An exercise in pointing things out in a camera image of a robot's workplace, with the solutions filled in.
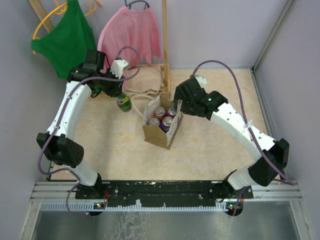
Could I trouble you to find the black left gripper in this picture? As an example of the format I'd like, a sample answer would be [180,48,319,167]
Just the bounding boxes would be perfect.
[95,67,126,98]

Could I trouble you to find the green Perrier glass bottle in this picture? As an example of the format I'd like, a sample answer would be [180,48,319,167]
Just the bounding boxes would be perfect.
[116,93,132,113]

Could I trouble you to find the purple Fanta can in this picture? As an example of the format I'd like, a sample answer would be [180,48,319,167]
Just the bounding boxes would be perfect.
[166,107,178,119]
[160,116,173,133]
[147,117,161,126]

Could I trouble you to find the red Coca-Cola can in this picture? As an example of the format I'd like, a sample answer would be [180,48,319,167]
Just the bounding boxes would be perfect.
[153,106,167,121]

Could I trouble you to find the burlap canvas tote bag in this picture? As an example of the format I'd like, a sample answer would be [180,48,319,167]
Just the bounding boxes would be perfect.
[131,94,183,150]

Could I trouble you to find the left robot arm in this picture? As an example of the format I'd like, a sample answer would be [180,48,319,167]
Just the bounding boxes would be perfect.
[36,50,130,199]

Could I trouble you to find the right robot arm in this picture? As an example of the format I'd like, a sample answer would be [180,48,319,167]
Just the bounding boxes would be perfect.
[171,74,292,198]

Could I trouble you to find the cream folded cloth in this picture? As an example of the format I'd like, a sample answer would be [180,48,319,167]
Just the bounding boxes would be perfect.
[122,65,165,96]

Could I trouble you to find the pink shirt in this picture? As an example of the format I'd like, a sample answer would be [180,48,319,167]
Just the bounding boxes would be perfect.
[97,6,162,69]

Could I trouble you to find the green tank top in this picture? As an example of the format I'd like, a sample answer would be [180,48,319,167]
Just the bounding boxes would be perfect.
[31,0,97,80]

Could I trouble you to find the yellow clothes hanger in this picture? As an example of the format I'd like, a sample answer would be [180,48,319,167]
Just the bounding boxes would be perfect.
[32,0,103,55]

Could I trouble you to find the grey clothes hanger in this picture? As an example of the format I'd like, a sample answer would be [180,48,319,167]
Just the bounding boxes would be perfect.
[124,0,150,10]

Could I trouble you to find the wooden clothes rack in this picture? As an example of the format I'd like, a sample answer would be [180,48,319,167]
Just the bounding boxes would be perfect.
[27,0,171,98]

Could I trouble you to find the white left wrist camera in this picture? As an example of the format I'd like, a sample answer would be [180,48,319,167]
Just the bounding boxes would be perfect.
[110,58,130,79]

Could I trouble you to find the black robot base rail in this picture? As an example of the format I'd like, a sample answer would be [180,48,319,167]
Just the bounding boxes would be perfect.
[75,180,241,208]

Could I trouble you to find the white toothed cable strip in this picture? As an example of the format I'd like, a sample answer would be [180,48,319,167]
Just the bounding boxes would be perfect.
[39,201,245,213]

